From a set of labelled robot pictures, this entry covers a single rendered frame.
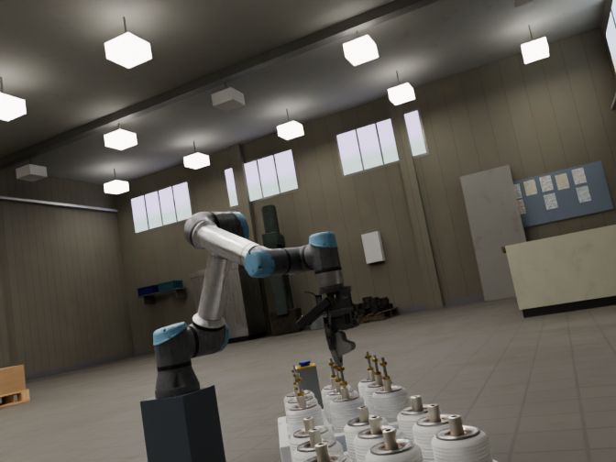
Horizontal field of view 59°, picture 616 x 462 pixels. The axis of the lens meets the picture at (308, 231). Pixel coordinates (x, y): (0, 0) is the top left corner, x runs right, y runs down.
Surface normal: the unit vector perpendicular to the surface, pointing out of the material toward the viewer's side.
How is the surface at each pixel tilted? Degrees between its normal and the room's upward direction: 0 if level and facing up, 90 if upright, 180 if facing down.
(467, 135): 90
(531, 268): 90
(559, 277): 90
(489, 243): 83
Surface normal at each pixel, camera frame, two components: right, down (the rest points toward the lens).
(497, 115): -0.42, -0.05
